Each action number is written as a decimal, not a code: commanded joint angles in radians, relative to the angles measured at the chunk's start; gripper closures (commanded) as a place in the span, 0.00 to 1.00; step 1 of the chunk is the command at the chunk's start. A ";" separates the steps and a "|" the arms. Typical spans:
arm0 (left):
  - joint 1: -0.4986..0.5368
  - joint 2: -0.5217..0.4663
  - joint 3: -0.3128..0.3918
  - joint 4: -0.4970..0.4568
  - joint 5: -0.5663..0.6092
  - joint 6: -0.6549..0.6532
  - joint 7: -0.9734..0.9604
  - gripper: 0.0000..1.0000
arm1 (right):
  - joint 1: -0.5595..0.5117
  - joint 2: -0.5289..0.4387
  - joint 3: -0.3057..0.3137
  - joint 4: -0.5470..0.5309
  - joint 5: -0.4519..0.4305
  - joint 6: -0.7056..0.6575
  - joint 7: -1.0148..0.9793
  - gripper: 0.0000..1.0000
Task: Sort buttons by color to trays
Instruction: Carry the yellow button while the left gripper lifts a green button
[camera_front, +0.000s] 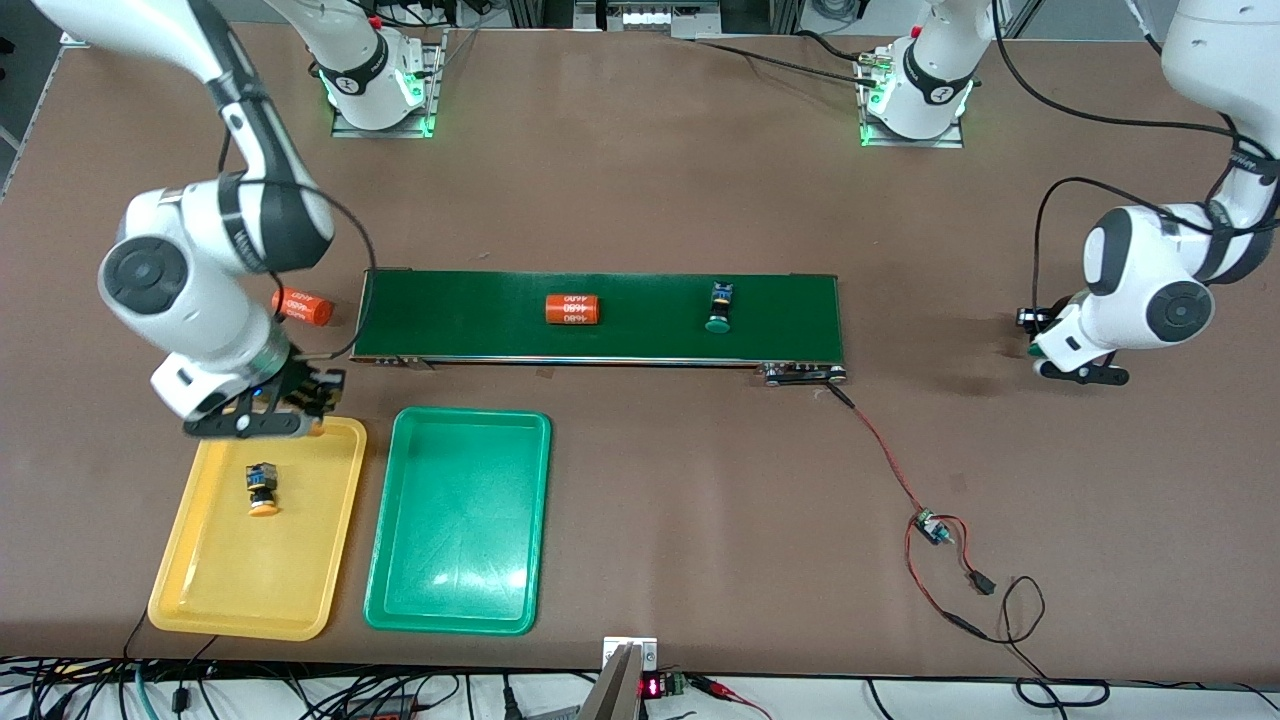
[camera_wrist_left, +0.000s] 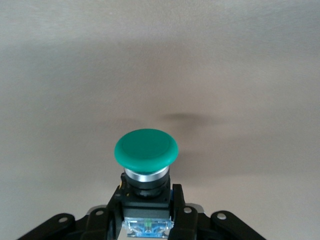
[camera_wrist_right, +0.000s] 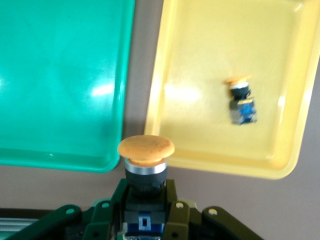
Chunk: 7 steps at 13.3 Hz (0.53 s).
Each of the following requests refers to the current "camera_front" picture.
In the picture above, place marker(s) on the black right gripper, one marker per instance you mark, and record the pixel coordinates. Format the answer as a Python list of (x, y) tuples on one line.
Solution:
[(300, 378)]

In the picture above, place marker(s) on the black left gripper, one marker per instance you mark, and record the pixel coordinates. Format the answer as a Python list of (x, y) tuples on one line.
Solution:
[(1027, 319)]

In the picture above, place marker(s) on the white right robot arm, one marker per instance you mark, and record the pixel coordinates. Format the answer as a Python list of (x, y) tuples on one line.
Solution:
[(200, 280)]

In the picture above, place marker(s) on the green conveyor belt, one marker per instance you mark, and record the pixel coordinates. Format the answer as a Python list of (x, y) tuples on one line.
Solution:
[(450, 315)]

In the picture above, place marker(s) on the green plastic tray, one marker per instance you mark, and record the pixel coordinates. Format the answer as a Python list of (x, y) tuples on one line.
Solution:
[(460, 520)]

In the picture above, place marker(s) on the yellow plastic tray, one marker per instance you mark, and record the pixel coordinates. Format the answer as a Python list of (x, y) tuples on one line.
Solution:
[(260, 580)]

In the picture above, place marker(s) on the small speed controller board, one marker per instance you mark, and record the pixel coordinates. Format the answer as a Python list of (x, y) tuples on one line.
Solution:
[(931, 527)]

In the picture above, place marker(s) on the small black plug connector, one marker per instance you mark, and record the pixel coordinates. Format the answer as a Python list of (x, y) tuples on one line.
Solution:
[(983, 582)]

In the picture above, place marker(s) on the red black power lead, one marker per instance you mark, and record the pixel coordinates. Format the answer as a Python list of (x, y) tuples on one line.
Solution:
[(912, 570)]

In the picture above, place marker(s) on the red LED display module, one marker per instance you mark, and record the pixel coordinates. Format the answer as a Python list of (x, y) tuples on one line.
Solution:
[(655, 687)]

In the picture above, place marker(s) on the red alligator clip lead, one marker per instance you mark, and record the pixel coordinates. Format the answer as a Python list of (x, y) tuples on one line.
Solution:
[(730, 695)]

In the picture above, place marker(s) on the white power strip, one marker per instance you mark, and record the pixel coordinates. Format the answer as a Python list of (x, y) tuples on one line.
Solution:
[(650, 18)]

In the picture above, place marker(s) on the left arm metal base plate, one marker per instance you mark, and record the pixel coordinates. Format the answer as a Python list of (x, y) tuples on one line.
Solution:
[(915, 143)]

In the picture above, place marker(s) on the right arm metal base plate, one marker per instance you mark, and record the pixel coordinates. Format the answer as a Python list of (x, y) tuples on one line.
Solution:
[(345, 131)]

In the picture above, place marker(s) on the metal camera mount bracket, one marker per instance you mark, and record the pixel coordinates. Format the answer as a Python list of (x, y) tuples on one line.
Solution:
[(620, 680)]

